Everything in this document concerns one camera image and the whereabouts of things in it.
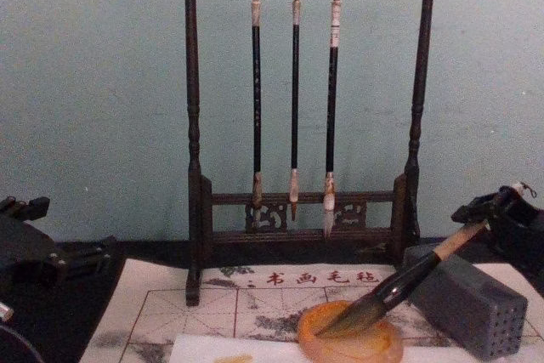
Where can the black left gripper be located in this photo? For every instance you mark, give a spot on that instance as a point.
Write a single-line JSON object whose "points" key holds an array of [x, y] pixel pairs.
{"points": [[25, 248]]}

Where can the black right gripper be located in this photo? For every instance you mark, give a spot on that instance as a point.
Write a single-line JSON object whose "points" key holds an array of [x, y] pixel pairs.
{"points": [[520, 231]]}

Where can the black table cloth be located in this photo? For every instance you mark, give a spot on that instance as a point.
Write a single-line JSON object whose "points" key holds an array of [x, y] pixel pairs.
{"points": [[55, 320]]}

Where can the dark grey block with holes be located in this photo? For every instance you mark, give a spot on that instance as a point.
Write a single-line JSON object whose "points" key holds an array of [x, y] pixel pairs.
{"points": [[472, 299]]}

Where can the white felt mat with grid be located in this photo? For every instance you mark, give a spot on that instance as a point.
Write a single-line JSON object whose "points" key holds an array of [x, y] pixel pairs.
{"points": [[178, 307]]}

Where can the dark wooden brush rack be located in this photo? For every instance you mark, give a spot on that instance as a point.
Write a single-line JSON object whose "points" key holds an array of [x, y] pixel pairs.
{"points": [[193, 125]]}

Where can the orange round ink dish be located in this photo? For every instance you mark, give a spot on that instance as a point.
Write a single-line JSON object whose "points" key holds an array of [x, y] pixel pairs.
{"points": [[378, 344]]}

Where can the hanging brush with white tip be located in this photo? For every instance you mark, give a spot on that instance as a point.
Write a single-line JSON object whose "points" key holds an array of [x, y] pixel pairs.
{"points": [[332, 103]]}

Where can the white paper sheet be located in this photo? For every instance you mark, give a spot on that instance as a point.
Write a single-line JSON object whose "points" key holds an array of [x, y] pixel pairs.
{"points": [[221, 350]]}

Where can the thin hanging brush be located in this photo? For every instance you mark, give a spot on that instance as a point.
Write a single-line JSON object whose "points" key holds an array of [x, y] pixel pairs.
{"points": [[295, 103]]}

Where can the hanging brush with brown tip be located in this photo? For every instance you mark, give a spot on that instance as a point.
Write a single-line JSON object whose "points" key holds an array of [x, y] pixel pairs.
{"points": [[256, 103]]}

